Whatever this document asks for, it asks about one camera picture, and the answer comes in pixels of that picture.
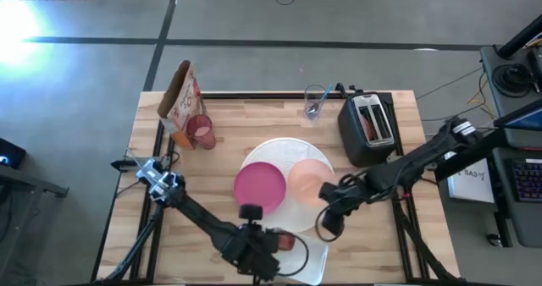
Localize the clear drinking glass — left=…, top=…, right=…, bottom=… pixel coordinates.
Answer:
left=303, top=84, right=328, bottom=120

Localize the black two-slot toaster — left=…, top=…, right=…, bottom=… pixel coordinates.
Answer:
left=337, top=91, right=399, bottom=168

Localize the white paper pad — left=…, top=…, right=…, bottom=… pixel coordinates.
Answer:
left=446, top=150, right=495, bottom=205

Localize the magenta plastic plate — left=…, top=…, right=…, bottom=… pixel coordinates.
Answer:
left=233, top=162, right=288, bottom=214

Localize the black coiled cable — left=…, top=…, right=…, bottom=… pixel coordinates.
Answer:
left=492, top=63, right=535, bottom=96

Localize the grey side desk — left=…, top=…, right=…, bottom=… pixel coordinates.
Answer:
left=480, top=44, right=542, bottom=249

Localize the pale pink plastic bowl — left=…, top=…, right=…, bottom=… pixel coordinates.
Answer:
left=287, top=158, right=336, bottom=207

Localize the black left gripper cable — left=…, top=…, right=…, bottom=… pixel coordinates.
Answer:
left=277, top=233, right=310, bottom=278

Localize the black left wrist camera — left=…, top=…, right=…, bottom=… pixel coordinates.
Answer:
left=238, top=204, right=263, bottom=226

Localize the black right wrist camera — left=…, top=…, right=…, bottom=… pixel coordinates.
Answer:
left=321, top=211, right=346, bottom=237

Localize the black backlit keyboard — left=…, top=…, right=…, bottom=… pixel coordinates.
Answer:
left=511, top=158, right=542, bottom=202

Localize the white plastic container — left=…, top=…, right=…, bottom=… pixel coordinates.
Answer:
left=273, top=230, right=329, bottom=286

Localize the orange pumpkin cereal box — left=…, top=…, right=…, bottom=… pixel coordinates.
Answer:
left=157, top=59, right=208, bottom=150

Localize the pink faceted plastic tumbler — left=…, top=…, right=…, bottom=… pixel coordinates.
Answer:
left=186, top=114, right=217, bottom=151

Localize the black device with blue light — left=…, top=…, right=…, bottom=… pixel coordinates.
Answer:
left=0, top=137, right=27, bottom=171

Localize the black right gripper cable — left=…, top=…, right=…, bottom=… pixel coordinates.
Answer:
left=315, top=173, right=365, bottom=243

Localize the white round woven placemat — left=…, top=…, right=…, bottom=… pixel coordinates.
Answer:
left=240, top=137, right=335, bottom=233

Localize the black metal table frame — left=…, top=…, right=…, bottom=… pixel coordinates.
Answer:
left=91, top=91, right=462, bottom=285

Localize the black pole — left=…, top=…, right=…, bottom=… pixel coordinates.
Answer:
left=497, top=14, right=542, bottom=60

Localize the blue-handled spoon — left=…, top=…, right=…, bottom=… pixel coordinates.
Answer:
left=311, top=83, right=334, bottom=113

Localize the dark laptop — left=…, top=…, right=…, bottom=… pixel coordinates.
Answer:
left=493, top=102, right=542, bottom=131

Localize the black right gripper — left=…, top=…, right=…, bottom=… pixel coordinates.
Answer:
left=319, top=171, right=376, bottom=214

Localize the black metal stand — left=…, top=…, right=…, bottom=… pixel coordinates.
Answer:
left=0, top=165, right=69, bottom=199

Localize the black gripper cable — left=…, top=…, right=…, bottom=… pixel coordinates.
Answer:
left=315, top=173, right=365, bottom=243
left=277, top=233, right=310, bottom=278

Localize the red apple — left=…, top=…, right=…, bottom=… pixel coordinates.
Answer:
left=277, top=234, right=296, bottom=252

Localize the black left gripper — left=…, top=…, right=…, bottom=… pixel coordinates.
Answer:
left=222, top=224, right=285, bottom=283

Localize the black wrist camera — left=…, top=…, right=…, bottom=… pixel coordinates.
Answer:
left=238, top=204, right=263, bottom=226
left=321, top=211, right=346, bottom=237

